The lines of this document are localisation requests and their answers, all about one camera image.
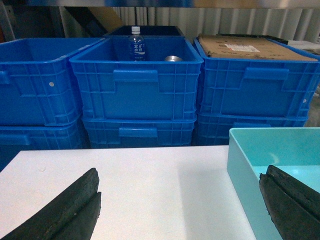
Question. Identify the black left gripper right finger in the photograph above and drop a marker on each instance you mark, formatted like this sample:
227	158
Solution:
294	207

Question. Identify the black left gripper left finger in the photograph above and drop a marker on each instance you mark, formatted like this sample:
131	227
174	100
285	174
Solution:
72	215

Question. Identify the light teal plastic box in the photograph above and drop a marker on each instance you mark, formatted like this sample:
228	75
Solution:
295	150

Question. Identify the blue crate centre bottom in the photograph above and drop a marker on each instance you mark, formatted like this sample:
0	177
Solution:
115	133

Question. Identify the blue crate left bottom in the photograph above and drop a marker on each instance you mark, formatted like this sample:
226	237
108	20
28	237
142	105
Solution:
14	139

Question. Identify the blue crate right bottom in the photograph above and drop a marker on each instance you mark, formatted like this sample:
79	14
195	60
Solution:
213	129

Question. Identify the blue crate right top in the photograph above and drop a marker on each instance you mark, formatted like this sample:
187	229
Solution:
258	88

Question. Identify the blue crate left top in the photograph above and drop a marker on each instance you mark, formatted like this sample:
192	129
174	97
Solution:
37	84

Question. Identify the blue crate centre top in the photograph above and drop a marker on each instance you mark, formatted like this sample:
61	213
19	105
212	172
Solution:
112	86

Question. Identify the brown cardboard sheet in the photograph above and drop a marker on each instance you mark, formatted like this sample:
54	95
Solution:
231	47

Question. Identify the clear water bottle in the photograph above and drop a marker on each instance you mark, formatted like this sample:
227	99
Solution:
137	48

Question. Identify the silver metal bowl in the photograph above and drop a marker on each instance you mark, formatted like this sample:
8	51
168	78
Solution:
173	58

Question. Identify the dark blue rear crate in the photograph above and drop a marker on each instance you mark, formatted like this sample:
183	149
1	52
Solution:
147	30

